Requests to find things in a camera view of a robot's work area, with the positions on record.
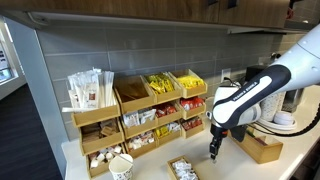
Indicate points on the dark red packets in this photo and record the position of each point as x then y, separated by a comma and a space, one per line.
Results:
191, 123

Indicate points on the wooden three-bin rack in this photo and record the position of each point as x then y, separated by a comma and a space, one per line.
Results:
96, 115

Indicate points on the yellow and white packets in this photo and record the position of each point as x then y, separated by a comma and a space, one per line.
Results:
167, 130

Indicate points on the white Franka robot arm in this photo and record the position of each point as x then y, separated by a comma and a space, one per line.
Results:
300, 66

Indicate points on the under-cabinet light strip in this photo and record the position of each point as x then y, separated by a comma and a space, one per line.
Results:
133, 20

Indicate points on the white creamer cups pile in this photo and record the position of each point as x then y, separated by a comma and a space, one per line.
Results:
105, 155

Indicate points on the wooden nine-bin condiment rack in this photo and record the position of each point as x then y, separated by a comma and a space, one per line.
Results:
136, 105

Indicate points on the red packets small pile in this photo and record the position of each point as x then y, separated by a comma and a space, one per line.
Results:
165, 110

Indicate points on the small wooden sachet box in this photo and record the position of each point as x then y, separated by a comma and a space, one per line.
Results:
170, 168

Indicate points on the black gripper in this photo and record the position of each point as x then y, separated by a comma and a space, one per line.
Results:
216, 144

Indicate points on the black box device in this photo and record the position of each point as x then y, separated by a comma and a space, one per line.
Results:
256, 71

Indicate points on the small white packets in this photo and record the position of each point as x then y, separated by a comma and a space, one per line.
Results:
140, 140

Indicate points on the wooden upper cabinet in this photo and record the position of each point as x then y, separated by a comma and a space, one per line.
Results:
133, 8

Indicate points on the red packets large pile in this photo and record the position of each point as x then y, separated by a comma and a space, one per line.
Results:
191, 103

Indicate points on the stainless steel appliance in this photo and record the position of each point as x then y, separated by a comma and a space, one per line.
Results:
295, 100

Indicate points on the yellow-green packets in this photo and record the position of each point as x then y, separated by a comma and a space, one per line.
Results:
160, 83

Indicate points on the white cup lids stack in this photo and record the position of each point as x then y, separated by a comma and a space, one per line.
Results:
284, 118

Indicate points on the wrapped straws and stirrers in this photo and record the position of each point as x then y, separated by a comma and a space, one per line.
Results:
87, 90

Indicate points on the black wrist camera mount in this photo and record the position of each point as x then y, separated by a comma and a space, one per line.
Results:
238, 133

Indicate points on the brown sugar packets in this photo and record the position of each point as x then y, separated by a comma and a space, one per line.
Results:
100, 130

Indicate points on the white sachets pile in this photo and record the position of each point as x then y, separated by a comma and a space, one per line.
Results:
184, 170

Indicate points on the yellow sweetener packets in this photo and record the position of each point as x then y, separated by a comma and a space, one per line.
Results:
190, 81

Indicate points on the long wooden tea box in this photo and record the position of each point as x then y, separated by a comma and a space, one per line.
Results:
260, 151

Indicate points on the white clear-wrapped packets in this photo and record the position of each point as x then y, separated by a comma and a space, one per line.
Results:
138, 117

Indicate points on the white wall outlet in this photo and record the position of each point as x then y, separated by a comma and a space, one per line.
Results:
226, 75

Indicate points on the tall patterned paper cup stack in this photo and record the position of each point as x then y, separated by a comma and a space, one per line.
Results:
271, 106

